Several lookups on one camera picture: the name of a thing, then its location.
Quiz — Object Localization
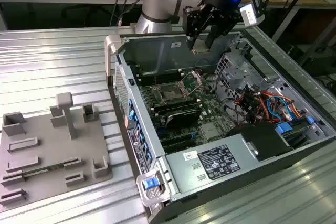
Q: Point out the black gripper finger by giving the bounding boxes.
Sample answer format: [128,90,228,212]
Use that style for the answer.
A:
[206,8,237,48]
[183,5,211,51]

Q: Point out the silver CPU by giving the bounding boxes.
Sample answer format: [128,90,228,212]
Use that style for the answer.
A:
[192,39,211,55]

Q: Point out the metal socket cover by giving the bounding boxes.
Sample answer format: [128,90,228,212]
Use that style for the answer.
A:
[180,69,204,97]

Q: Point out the blue slot retention strip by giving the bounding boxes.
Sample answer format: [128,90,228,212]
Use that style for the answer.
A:
[128,99,153,162]

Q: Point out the silver perforated drive cage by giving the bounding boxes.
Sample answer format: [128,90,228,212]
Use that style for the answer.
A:
[214,52,265,98]

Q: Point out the open grey PC case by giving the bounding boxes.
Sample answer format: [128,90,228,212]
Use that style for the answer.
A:
[104,27,336,224]

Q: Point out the green motherboard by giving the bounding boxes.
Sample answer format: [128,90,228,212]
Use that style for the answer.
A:
[136,68,238,154]

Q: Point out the black expansion card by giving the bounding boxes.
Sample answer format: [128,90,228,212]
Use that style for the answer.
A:
[164,107,201,131]

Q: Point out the silver chipset heatsink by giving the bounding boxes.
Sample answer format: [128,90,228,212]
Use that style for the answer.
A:
[201,123,222,140]

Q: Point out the blue disk carrier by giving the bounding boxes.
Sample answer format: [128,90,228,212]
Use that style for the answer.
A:
[275,122,294,135]

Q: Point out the black plastic shroud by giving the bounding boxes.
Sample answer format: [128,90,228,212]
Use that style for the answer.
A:
[227,122,294,163]

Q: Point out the grey power supply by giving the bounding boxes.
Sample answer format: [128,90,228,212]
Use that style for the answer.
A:
[164,132,260,196]

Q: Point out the grey parts rack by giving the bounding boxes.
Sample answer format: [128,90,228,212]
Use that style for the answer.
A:
[0,92,114,210]

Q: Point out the green RAM stick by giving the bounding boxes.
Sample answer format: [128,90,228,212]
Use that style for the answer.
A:
[22,163,65,177]

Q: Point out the white camera on black bracket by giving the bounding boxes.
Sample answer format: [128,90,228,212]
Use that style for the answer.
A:
[239,0,266,28]

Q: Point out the hanging cable with silver plug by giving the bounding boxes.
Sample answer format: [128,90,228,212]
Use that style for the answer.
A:
[117,0,148,27]

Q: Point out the red and yellow wires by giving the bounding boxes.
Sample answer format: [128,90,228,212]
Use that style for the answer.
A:
[234,90,266,125]

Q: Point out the grey case handle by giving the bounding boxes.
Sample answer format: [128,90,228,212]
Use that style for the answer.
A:
[135,170,171,207]
[104,35,123,78]

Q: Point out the blue wire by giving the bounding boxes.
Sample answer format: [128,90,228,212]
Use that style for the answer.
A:
[267,94,292,123]

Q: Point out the orange wire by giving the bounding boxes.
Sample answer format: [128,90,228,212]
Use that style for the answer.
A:
[258,90,308,118]

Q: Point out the blue handle latch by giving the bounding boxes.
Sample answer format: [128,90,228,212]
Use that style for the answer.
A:
[142,178,160,190]

